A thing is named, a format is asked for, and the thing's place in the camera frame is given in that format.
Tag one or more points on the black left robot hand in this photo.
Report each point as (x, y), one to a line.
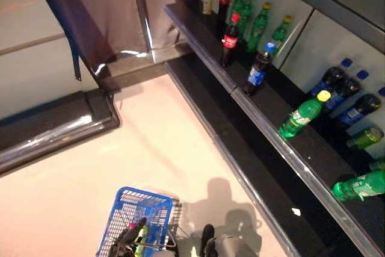
(126, 239)

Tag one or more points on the blue plastic shopping basket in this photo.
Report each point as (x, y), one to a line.
(156, 224)

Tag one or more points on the green Sprite bottle yellow cap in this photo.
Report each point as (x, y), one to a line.
(237, 5)
(248, 13)
(303, 115)
(361, 186)
(258, 28)
(281, 32)

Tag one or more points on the green soda can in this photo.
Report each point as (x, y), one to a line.
(142, 236)
(365, 138)

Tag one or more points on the black low shelf unit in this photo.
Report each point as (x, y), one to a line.
(45, 118)

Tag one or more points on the black shelf base plinth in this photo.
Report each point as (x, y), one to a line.
(240, 136)

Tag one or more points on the white paper scrap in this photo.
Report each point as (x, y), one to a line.
(296, 212)

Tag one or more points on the black drinks shelf board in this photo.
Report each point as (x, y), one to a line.
(270, 100)

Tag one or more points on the small Pepsi cola bottle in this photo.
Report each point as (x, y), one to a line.
(331, 78)
(346, 91)
(361, 108)
(257, 73)

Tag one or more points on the glossy brown end panel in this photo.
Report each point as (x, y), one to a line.
(105, 13)

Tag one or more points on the clear price tag rail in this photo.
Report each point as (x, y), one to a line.
(285, 148)
(45, 144)
(201, 49)

